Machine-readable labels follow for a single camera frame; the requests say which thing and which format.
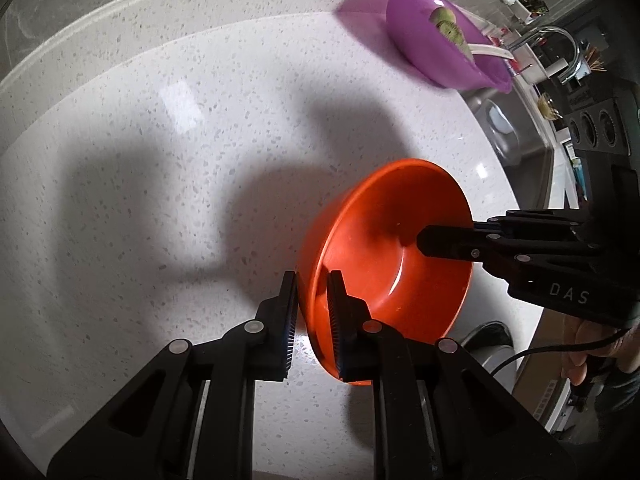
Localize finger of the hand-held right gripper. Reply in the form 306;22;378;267
416;217;505;264

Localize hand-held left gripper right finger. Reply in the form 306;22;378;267
326;269;572;480

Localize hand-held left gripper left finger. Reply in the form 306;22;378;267
46;270;300;480

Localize orange bowl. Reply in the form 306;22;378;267
296;158;475;387

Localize person's right hand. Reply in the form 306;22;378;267
560;317;640;387

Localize stainless steel sink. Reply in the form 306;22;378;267
465;94;557;211

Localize person's dark trousers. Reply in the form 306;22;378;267
570;365;640;442

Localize toothpick holder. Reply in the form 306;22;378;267
580;45;608;81

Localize white cup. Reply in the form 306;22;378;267
522;60;553;86

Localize white spoon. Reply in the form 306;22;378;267
467;42;516;62

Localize purple bowl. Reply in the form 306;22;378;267
336;0;514;94

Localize chrome faucet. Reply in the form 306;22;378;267
510;25;584;84

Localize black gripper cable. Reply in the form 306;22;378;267
489;327;632;376

